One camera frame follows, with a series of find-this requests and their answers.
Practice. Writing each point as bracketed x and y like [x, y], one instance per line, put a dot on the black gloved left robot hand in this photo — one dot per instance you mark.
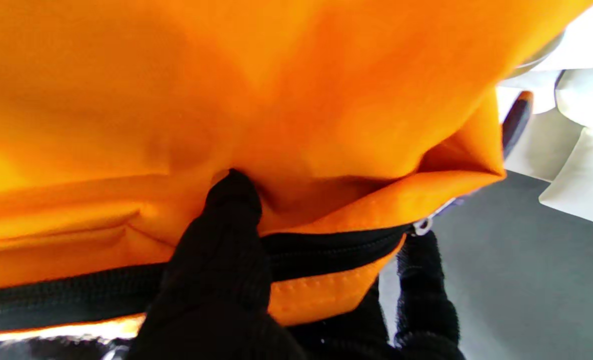
[216, 280]

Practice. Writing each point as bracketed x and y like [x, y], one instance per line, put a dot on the orange and blue backpack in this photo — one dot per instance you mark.
[226, 90]

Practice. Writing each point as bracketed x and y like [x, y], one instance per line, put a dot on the cream white sofa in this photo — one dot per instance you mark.
[581, 165]

